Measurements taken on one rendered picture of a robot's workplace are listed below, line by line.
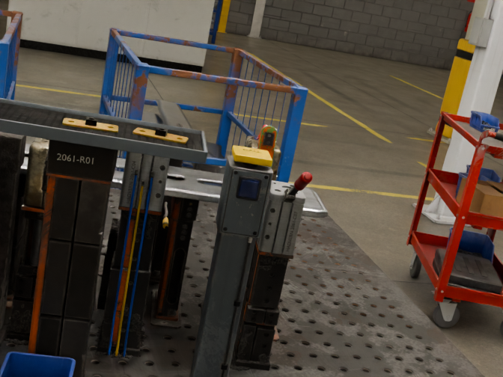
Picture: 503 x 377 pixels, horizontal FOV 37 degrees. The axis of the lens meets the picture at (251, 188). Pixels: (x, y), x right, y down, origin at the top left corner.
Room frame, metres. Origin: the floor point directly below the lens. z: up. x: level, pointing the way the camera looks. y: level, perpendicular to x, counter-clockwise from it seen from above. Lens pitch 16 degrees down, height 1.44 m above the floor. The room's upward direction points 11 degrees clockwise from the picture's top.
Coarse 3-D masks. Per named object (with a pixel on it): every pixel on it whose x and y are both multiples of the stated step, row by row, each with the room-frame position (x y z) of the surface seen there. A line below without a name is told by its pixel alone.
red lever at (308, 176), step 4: (304, 172) 1.20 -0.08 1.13; (308, 172) 1.20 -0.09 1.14; (300, 176) 1.20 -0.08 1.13; (304, 176) 1.19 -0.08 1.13; (308, 176) 1.19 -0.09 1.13; (296, 180) 1.22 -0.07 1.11; (300, 180) 1.20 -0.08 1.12; (304, 180) 1.19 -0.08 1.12; (308, 180) 1.19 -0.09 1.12; (296, 184) 1.22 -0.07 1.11; (300, 184) 1.21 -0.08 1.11; (304, 184) 1.20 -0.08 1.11; (288, 188) 1.29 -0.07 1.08; (292, 188) 1.26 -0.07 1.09; (296, 188) 1.23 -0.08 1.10; (300, 188) 1.22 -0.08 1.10; (284, 192) 1.30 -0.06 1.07; (288, 192) 1.28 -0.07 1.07; (292, 192) 1.27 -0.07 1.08; (296, 192) 1.27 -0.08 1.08; (284, 196) 1.29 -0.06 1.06; (288, 196) 1.28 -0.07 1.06; (292, 196) 1.28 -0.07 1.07; (284, 200) 1.30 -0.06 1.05; (288, 200) 1.29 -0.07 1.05; (292, 200) 1.29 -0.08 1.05
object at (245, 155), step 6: (234, 150) 1.15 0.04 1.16; (240, 150) 1.16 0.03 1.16; (246, 150) 1.17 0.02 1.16; (252, 150) 1.17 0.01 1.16; (258, 150) 1.18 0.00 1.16; (264, 150) 1.19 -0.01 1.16; (234, 156) 1.13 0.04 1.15; (240, 156) 1.13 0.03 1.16; (246, 156) 1.13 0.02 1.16; (252, 156) 1.13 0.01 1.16; (258, 156) 1.14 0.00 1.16; (264, 156) 1.15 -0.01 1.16; (270, 156) 1.16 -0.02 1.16; (246, 162) 1.13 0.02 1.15; (252, 162) 1.13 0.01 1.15; (258, 162) 1.13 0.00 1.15; (264, 162) 1.14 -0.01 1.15; (270, 162) 1.14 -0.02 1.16
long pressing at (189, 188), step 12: (24, 168) 1.34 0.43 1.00; (168, 168) 1.53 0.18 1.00; (180, 168) 1.55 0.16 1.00; (120, 180) 1.37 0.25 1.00; (168, 180) 1.44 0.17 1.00; (180, 180) 1.46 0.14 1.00; (192, 180) 1.48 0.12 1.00; (204, 180) 1.50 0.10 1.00; (216, 180) 1.51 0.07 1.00; (168, 192) 1.38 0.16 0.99; (180, 192) 1.39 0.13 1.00; (192, 192) 1.39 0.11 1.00; (204, 192) 1.40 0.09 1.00; (216, 192) 1.43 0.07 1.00; (312, 192) 1.56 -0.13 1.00; (312, 204) 1.48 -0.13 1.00; (312, 216) 1.43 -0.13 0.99; (324, 216) 1.44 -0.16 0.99
